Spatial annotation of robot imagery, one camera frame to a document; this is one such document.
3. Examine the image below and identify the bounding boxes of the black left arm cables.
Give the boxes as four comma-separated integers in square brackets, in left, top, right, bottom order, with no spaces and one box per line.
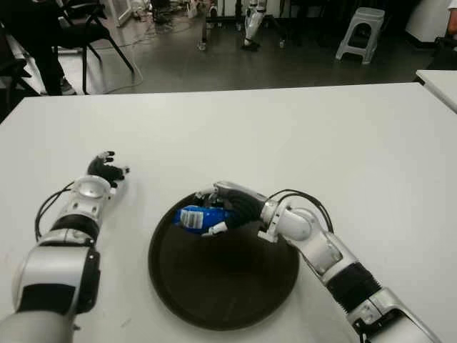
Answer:
[34,180,76,240]

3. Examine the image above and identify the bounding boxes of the black wheeled gantry frame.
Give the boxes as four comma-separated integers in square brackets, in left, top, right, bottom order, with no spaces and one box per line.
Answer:
[197,0,288,51]

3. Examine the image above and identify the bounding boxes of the white framed leaning panel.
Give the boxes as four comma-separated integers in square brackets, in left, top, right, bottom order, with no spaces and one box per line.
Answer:
[103,0,134,26]

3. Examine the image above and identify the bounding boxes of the standing person in black trousers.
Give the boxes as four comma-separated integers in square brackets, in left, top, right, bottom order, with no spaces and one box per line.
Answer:
[0,0,78,96]

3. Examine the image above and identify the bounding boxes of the grey plastic stool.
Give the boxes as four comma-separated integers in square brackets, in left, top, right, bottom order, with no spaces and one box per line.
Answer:
[335,6,386,65]

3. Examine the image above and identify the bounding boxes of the left robot hand black silver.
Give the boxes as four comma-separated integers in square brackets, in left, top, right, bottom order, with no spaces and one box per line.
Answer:
[86,150,130,189]

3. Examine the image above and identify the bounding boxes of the right robot hand black silver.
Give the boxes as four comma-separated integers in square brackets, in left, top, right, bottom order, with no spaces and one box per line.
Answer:
[194,181,267,237]

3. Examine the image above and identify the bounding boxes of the black equipment box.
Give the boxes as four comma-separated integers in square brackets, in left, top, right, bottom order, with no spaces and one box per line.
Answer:
[149,0,172,22]

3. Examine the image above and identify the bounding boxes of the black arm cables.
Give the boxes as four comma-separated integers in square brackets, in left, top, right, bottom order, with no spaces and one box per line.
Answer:
[34,180,76,240]
[269,189,335,235]

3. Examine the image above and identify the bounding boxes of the blue Oreo cookie packet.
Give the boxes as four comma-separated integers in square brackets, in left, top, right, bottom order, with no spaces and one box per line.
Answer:
[174,204,236,235]

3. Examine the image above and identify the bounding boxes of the black metal frame chair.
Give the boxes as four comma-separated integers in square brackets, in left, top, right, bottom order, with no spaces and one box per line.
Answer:
[53,0,136,94]

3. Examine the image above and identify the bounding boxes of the tangled floor cable pile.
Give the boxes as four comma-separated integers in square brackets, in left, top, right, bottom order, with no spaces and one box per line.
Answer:
[135,0,190,35]

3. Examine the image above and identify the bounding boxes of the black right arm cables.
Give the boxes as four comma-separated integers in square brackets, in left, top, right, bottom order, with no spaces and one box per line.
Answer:
[269,189,335,235]

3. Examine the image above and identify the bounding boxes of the round dark brown tray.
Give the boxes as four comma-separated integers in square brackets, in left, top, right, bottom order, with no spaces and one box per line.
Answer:
[148,191,300,332]

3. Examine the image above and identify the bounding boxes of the white cable on floor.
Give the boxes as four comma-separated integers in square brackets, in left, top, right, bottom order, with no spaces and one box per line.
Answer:
[91,24,158,94]

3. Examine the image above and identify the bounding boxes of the white neighbouring table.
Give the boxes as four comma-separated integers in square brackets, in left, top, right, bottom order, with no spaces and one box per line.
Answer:
[415,69,457,115]

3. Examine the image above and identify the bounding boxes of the black chair with armrest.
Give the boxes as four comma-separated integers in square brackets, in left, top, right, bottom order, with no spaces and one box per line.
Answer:
[0,59,33,122]

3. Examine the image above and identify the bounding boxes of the seated person in white shirt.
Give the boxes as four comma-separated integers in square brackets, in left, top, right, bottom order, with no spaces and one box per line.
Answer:
[444,0,457,36]

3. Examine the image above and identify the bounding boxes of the white humanoid robot leg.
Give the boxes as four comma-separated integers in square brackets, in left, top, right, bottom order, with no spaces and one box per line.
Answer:
[241,0,268,51]

